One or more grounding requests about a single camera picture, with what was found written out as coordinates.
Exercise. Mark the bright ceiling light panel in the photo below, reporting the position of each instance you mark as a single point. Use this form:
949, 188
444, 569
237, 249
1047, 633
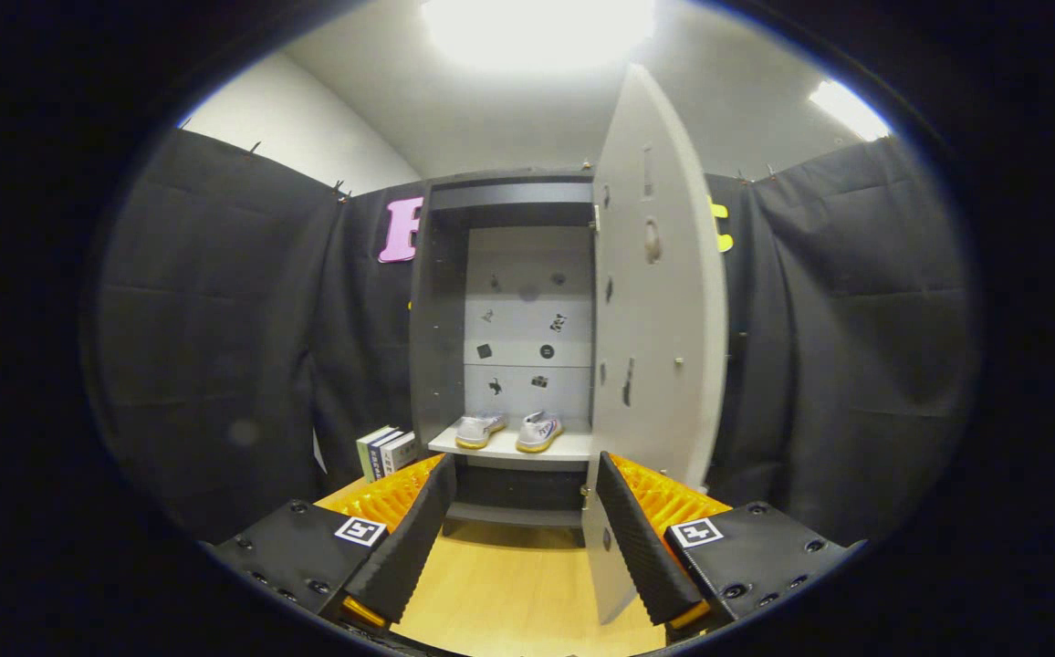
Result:
537, 27

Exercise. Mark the fluorescent tube ceiling light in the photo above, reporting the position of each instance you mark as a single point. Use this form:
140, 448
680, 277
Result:
847, 109

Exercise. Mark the light grey shoe cabinet door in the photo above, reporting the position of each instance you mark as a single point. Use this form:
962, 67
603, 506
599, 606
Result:
664, 365

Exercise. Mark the dark blue book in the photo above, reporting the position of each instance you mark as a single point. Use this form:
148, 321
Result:
378, 456

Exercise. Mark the white shoe with chevron stripes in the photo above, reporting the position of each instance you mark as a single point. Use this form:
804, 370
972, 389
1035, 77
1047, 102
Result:
479, 431
538, 432

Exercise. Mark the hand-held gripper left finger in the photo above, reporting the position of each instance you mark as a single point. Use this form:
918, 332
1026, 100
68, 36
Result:
413, 547

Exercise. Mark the green and white book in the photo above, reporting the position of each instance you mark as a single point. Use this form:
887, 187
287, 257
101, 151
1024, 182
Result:
367, 452

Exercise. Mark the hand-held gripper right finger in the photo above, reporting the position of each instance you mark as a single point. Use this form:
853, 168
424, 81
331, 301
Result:
637, 547

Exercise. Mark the dark grey shoe cabinet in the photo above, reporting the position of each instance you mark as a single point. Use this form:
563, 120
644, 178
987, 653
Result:
527, 319

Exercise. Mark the black backdrop cloth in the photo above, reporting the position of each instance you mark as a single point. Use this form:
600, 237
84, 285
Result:
217, 365

